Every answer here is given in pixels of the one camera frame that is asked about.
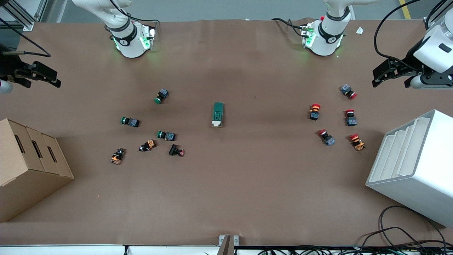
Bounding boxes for looped black cable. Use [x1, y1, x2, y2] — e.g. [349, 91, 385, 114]
[357, 205, 448, 248]

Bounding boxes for white table frame rail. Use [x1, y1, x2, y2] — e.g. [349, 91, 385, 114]
[0, 244, 220, 255]

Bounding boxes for white stepped plastic rack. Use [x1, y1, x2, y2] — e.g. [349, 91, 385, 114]
[366, 109, 453, 228]

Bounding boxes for grey metal bracket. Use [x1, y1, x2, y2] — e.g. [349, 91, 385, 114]
[217, 234, 239, 255]

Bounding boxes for thin black cable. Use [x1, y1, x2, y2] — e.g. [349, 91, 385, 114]
[0, 18, 51, 58]

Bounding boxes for red mushroom button orange block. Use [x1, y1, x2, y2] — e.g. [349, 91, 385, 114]
[349, 133, 366, 151]

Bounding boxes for black cable bundle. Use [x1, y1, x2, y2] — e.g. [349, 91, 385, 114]
[258, 244, 453, 255]

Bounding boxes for black push button orange block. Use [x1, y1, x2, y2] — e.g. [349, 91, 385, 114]
[110, 148, 126, 165]
[139, 139, 157, 152]

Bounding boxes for brown paper table cover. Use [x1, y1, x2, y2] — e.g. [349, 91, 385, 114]
[0, 18, 453, 247]

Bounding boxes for thick black cable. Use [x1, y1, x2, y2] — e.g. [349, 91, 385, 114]
[374, 0, 423, 69]

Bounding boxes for brown cardboard box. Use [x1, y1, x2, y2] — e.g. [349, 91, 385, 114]
[0, 118, 75, 223]

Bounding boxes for green terminal block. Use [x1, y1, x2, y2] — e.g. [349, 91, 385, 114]
[212, 102, 225, 128]

